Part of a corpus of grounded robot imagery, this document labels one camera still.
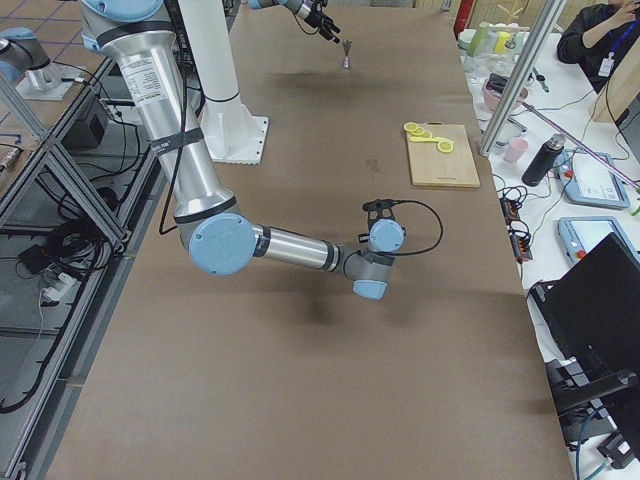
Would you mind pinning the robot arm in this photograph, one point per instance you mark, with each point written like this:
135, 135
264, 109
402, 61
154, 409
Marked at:
294, 6
182, 79

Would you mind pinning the pink bowl with cloth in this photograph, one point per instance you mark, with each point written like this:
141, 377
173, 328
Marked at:
493, 89

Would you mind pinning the aluminium frame post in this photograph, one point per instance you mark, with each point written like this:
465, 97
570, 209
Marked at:
533, 46

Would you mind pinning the person in black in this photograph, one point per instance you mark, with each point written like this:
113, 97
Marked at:
599, 38

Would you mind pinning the green cup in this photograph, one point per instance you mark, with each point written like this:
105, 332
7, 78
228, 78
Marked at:
478, 38

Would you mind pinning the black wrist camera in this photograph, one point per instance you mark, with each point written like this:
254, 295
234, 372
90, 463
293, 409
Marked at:
379, 209

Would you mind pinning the wooden cutting board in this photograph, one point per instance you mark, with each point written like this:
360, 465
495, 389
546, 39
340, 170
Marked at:
431, 168

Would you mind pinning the yellow plastic knife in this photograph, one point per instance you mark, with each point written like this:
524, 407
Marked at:
429, 140

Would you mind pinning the pink cup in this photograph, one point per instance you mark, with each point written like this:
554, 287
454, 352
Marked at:
515, 149

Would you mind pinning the blue teach pendant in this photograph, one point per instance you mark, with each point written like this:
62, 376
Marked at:
587, 182
579, 235

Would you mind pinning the white pillar base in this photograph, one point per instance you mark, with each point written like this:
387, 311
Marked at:
231, 132

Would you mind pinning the black water bottle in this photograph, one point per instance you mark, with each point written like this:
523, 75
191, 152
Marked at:
543, 160

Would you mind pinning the steel jigger measuring cup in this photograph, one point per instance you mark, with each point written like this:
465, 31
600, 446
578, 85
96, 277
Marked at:
346, 45

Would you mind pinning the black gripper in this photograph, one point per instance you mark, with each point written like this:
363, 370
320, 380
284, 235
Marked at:
313, 19

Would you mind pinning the black laptop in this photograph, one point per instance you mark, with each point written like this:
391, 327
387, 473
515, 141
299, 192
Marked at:
591, 314

